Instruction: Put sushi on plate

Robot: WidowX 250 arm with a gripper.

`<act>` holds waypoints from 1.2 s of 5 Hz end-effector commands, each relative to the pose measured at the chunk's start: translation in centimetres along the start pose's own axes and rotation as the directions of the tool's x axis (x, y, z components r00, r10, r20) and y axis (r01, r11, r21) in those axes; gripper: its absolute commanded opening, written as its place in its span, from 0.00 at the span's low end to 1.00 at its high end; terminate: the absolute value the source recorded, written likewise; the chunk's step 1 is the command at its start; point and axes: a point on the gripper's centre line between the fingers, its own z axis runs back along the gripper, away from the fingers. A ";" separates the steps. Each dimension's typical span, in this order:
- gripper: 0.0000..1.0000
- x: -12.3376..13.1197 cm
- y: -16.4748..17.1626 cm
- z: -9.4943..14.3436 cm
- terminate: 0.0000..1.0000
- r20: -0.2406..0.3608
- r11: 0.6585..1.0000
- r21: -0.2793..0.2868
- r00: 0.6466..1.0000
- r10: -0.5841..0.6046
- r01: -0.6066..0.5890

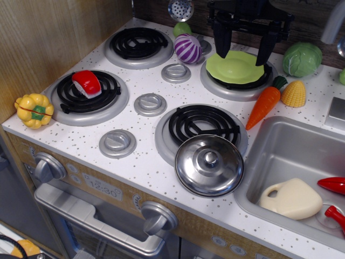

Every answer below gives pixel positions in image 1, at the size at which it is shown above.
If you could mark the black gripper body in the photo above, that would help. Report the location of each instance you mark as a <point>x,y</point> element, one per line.
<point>258,18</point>

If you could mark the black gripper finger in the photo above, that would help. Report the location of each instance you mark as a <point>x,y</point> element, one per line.
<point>222,40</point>
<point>266,47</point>

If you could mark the red white toy sushi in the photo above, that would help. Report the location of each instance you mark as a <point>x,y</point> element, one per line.
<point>87,83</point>

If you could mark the green toy plate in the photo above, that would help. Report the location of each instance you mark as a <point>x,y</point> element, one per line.
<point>236,68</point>

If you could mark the silver stove knob rear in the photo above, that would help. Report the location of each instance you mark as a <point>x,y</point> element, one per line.
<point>205,45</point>

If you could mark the silver stove knob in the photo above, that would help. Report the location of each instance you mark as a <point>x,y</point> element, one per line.
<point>117,144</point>
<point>150,105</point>
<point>176,73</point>
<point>205,45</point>

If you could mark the green toy cabbage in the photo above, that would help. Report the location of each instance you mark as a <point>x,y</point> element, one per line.
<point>301,59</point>

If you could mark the purple striped toy onion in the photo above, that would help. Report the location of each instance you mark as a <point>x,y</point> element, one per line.
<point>187,48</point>

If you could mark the small green toy vegetable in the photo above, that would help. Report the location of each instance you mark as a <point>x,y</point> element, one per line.
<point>181,28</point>

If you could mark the hanging silver strainer spoon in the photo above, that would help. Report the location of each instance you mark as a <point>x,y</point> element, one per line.
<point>181,10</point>

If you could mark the back right black burner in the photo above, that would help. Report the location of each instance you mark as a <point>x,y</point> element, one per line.
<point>238,92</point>

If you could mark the black burner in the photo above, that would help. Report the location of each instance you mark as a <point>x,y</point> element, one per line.
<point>138,48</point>
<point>185,122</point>
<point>72,108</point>
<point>238,92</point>

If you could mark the orange toy carrot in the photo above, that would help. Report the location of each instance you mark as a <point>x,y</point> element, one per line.
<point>266,101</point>

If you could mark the yellow toy corn piece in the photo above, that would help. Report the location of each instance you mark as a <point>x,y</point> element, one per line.
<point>294,95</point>

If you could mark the silver stove knob back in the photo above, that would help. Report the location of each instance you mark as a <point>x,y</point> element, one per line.
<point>176,73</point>

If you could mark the silver faucet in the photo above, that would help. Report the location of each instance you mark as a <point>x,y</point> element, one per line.
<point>331,31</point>

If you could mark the green toy at right edge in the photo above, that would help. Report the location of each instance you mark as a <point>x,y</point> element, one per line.
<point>342,77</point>

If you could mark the back left black burner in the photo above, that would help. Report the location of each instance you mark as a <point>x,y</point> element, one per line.
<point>138,48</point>

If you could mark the silver stove knob middle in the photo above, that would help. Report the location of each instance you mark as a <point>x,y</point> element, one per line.
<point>150,105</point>

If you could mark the front right black burner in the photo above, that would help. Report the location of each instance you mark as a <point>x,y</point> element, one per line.
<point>185,122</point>

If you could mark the silver sink basin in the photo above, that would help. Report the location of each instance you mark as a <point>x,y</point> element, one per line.
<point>285,149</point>

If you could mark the steel pot lid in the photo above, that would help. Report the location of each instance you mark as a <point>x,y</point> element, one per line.
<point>209,165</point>

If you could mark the silver stove knob front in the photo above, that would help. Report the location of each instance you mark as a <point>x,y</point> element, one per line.
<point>117,144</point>

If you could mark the red toy chili pepper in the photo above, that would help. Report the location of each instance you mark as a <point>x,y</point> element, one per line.
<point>334,184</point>

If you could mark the cream toy jug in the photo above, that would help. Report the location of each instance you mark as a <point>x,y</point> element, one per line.
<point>293,199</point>

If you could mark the front left black burner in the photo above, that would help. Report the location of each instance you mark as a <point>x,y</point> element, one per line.
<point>72,108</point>

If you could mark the red toy piece in sink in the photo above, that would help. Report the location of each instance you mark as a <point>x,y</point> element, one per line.
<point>333,213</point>

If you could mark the right silver oven dial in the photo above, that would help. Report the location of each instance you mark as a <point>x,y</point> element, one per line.
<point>158,219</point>

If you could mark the silver oven dial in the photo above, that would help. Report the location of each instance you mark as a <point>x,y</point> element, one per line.
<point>48,168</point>
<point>158,219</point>

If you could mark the oven clock display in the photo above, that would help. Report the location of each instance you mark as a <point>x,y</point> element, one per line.
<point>103,187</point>

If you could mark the yellow toy bell pepper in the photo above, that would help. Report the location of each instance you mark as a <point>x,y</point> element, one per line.
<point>34,110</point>

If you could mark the left silver oven dial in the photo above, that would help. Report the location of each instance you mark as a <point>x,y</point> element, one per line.
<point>48,168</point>

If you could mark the yellow object on floor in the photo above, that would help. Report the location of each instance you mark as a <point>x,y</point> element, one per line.
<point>30,249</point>

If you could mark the silver oven door handle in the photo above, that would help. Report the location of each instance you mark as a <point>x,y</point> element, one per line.
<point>93,227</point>

